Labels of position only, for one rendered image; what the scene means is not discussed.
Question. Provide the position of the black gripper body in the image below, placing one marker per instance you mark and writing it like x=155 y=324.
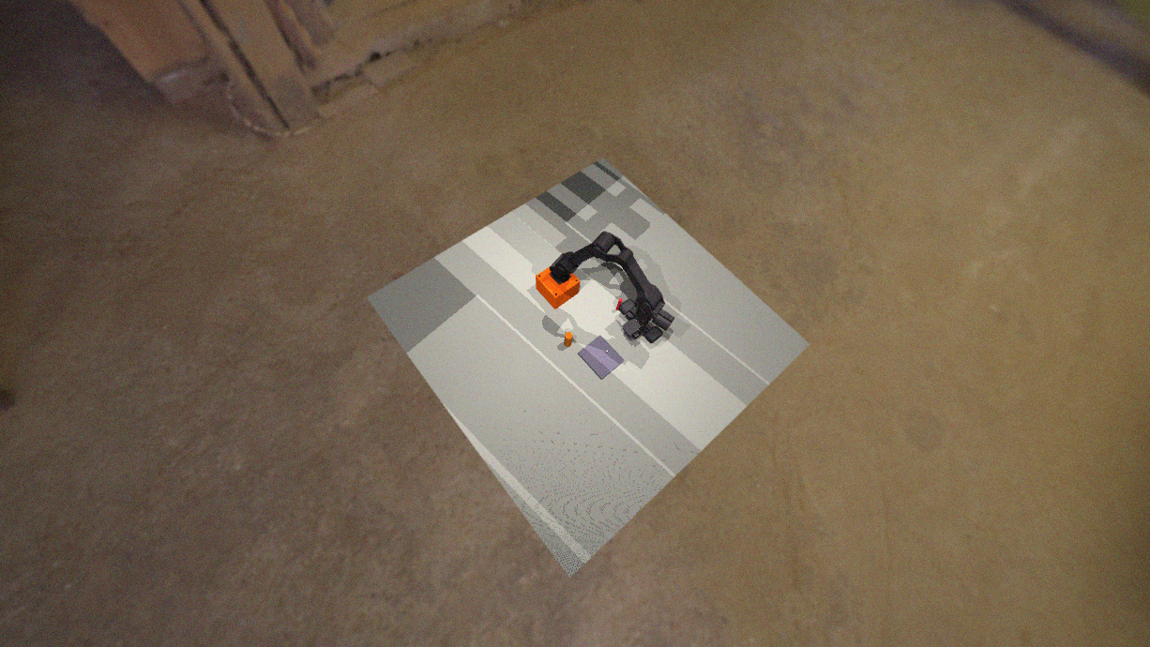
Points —
x=652 y=333

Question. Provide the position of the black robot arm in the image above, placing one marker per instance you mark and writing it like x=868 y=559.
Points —
x=649 y=298

